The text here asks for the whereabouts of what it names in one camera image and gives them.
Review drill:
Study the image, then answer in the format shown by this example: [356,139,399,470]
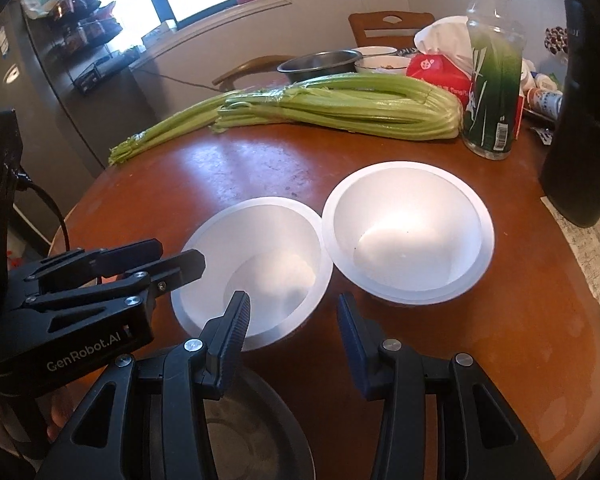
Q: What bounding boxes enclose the wooden chair with cutout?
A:
[348,11,436,52]

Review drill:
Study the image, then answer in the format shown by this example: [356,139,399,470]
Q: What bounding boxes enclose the white bowl with food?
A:
[354,55,412,76]

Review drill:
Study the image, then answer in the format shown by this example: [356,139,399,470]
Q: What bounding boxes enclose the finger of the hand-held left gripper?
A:
[22,248,206,313]
[11,238,164,282]

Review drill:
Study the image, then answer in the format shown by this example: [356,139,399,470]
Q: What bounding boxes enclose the wire rack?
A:
[20,0,124,57]

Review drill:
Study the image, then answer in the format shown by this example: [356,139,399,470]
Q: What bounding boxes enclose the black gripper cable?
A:
[12,170,72,254]

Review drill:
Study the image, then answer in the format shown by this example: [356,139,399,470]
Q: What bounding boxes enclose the stainless steel bowl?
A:
[277,49,363,85]

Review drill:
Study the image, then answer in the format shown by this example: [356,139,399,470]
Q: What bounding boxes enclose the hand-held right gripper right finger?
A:
[336,292,556,480]

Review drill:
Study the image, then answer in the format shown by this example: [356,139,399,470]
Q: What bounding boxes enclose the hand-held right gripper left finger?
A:
[32,290,252,480]

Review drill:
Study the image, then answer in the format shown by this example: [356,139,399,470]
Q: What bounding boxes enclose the red tissue pack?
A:
[406,16,474,104]

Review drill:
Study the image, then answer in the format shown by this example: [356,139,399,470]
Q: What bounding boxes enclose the curved-back wooden chair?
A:
[212,55,296,94]

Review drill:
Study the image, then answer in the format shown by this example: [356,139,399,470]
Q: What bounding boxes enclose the thick celery bunch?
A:
[211,72,465,142]

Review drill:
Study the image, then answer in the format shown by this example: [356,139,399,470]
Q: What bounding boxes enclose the white medicine bottle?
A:
[526,86,564,119]

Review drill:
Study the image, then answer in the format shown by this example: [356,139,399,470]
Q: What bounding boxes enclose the clear bottle with green label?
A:
[461,0,526,161]

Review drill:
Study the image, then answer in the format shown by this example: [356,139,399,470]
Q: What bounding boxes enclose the white plastic bowl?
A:
[322,161,496,306]
[171,197,335,352]

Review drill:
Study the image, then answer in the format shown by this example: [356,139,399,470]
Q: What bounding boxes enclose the thin wall cable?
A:
[144,69,222,87]

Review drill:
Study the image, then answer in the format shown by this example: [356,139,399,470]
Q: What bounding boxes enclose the thin celery bunch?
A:
[108,91,242,167]

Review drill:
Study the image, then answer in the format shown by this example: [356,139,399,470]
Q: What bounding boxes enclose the white box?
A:
[142,20,177,44]

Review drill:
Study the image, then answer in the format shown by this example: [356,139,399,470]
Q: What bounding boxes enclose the black thermos bottle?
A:
[539,0,600,229]

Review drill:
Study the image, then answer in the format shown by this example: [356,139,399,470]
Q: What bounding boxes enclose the white enamel bowl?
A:
[352,46,399,60]

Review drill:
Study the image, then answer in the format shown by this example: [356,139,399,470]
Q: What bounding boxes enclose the person's left hand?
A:
[44,385,77,442]

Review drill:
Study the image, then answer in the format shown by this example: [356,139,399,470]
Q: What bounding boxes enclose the grey refrigerator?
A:
[0,0,137,202]

